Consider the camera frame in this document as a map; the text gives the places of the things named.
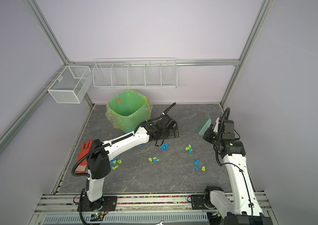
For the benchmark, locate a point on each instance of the long white wire basket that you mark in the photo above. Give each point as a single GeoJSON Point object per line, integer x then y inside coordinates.
{"type": "Point", "coordinates": [135, 73]}

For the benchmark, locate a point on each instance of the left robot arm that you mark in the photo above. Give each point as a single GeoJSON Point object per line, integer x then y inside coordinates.
{"type": "Point", "coordinates": [95, 165]}

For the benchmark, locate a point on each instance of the green blue scrap cluster front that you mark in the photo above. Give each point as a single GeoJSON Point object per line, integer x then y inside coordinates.
{"type": "Point", "coordinates": [155, 159]}

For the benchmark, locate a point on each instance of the green plastic dustpan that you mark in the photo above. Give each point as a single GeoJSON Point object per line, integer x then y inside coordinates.
{"type": "Point", "coordinates": [174, 132]}

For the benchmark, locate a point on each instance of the green hand brush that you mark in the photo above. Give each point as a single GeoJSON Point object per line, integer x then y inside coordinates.
{"type": "Point", "coordinates": [204, 125]}

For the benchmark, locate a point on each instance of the paper scrap cluster far left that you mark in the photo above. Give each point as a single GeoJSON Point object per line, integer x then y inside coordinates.
{"type": "Point", "coordinates": [115, 163]}

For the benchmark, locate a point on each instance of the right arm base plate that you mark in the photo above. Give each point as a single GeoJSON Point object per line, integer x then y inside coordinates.
{"type": "Point", "coordinates": [200, 202]}

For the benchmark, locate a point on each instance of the aluminium front rail frame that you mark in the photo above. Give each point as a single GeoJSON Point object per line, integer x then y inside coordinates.
{"type": "Point", "coordinates": [131, 209]}

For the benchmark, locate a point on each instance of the blue paper scrap cluster centre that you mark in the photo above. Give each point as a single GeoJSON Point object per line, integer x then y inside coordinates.
{"type": "Point", "coordinates": [164, 146]}

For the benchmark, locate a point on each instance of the small white mesh basket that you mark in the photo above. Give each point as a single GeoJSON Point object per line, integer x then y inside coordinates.
{"type": "Point", "coordinates": [71, 85]}

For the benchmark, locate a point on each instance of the green trash bin with bag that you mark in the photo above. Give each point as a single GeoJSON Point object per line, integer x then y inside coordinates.
{"type": "Point", "coordinates": [127, 110]}

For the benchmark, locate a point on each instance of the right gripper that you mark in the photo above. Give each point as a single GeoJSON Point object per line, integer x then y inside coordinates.
{"type": "Point", "coordinates": [207, 137]}

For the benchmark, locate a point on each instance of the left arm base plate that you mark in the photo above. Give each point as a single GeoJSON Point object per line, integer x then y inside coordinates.
{"type": "Point", "coordinates": [104, 204]}

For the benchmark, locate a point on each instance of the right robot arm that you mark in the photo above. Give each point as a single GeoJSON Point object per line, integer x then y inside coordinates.
{"type": "Point", "coordinates": [230, 153]}

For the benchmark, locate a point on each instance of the red rubber glove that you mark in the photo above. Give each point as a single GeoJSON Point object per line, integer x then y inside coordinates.
{"type": "Point", "coordinates": [85, 148]}

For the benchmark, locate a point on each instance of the blue green scrap cluster far right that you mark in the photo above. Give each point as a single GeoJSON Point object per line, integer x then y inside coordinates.
{"type": "Point", "coordinates": [198, 167]}

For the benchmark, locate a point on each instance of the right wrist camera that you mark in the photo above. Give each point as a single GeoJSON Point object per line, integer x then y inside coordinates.
{"type": "Point", "coordinates": [217, 123]}

